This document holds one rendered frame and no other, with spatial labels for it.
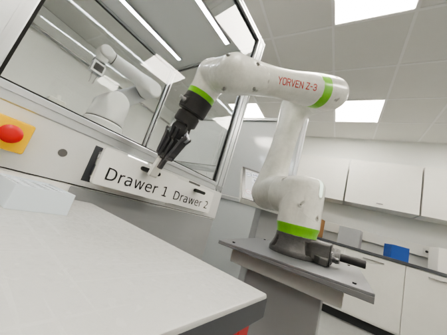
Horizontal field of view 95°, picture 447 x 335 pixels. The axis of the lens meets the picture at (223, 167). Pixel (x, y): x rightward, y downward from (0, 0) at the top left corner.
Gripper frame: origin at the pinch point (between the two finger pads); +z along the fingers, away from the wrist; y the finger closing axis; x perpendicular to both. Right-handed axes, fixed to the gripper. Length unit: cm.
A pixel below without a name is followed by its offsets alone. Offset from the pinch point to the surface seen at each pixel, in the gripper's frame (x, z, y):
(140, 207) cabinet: 7.6, 18.1, -6.7
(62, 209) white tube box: -24.8, 9.6, 18.5
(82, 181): -14.1, 14.7, -7.9
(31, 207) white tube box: -29.0, 9.9, 19.0
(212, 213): 52, 14, -8
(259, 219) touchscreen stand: 89, 6, 0
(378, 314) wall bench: 300, 40, 92
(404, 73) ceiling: 204, -200, 0
